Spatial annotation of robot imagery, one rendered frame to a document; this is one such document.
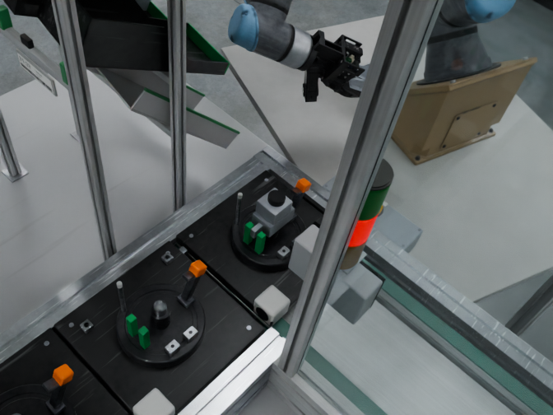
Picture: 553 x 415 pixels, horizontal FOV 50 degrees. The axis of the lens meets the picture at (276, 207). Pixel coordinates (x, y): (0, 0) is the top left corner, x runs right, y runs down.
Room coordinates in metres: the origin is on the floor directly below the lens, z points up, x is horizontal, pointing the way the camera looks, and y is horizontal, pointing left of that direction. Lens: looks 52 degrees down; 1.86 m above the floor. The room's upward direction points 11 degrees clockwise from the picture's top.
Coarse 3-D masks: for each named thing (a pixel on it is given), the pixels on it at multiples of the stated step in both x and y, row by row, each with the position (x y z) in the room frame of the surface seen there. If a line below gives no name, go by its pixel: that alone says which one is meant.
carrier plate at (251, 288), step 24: (240, 192) 0.72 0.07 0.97; (264, 192) 0.73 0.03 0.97; (288, 192) 0.75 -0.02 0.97; (216, 216) 0.65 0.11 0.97; (312, 216) 0.70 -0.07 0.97; (192, 240) 0.59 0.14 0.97; (216, 240) 0.60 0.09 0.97; (216, 264) 0.55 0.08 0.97; (240, 264) 0.56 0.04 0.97; (240, 288) 0.51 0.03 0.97; (264, 288) 0.52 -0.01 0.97; (288, 288) 0.53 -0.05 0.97
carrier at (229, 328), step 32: (160, 256) 0.54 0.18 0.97; (128, 288) 0.47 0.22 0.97; (160, 288) 0.47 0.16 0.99; (64, 320) 0.39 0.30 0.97; (96, 320) 0.40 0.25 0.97; (128, 320) 0.38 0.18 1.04; (160, 320) 0.40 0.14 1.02; (192, 320) 0.43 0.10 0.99; (224, 320) 0.45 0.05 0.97; (256, 320) 0.46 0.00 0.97; (96, 352) 0.35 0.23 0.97; (128, 352) 0.35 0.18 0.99; (160, 352) 0.36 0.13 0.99; (192, 352) 0.38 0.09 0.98; (224, 352) 0.39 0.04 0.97; (128, 384) 0.31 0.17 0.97; (160, 384) 0.32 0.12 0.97; (192, 384) 0.33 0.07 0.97
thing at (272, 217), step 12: (276, 192) 0.64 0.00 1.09; (264, 204) 0.61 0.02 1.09; (276, 204) 0.61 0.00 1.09; (288, 204) 0.62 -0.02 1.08; (264, 216) 0.61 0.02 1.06; (276, 216) 0.60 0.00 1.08; (288, 216) 0.63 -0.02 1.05; (252, 228) 0.59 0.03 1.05; (264, 228) 0.60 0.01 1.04; (276, 228) 0.60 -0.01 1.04
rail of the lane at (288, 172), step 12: (264, 156) 0.84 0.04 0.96; (276, 156) 0.84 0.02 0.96; (276, 168) 0.81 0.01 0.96; (288, 168) 0.82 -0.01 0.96; (288, 180) 0.78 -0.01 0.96; (312, 180) 0.80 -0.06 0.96; (312, 192) 0.77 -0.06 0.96; (324, 192) 0.77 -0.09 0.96; (312, 204) 0.73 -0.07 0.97; (324, 204) 0.74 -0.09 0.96
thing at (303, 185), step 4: (300, 180) 0.69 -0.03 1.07; (304, 180) 0.70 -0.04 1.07; (296, 184) 0.69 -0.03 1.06; (300, 184) 0.68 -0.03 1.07; (304, 184) 0.68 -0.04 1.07; (308, 184) 0.69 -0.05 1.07; (296, 188) 0.68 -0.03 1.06; (300, 188) 0.68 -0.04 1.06; (304, 188) 0.68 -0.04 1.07; (308, 188) 0.69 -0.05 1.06; (292, 192) 0.67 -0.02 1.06; (296, 192) 0.67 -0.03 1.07; (300, 192) 0.67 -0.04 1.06; (304, 192) 0.69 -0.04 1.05; (296, 196) 0.68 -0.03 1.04; (300, 196) 0.68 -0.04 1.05; (292, 200) 0.68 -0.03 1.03; (296, 200) 0.67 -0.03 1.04; (300, 200) 0.68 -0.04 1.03; (292, 204) 0.67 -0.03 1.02; (296, 204) 0.67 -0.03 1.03; (296, 208) 0.67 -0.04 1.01
